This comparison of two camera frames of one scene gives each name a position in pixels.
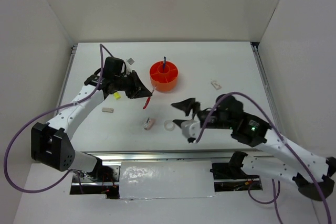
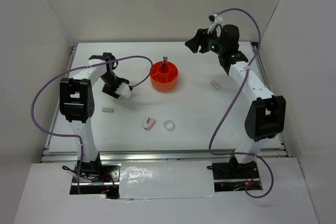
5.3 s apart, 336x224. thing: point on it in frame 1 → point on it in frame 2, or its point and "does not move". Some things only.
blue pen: (164, 63) does not move
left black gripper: (138, 89) → (111, 92)
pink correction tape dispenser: (149, 124) does not move
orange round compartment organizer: (164, 82) does not move
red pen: (147, 103) → (166, 59)
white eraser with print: (217, 85) does not move
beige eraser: (107, 109) does not move
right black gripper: (186, 104) → (200, 38)
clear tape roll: (169, 125) does not move
